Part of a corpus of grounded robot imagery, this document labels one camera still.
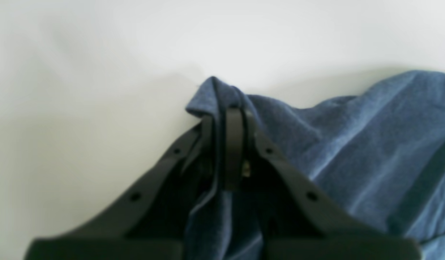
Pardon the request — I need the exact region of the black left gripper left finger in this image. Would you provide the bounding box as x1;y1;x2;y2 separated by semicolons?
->
25;116;213;260

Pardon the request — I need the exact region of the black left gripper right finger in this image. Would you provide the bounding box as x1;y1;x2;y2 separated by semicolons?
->
224;108;421;260

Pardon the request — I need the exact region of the dark blue T-shirt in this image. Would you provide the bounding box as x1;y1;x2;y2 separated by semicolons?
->
186;70;445;260

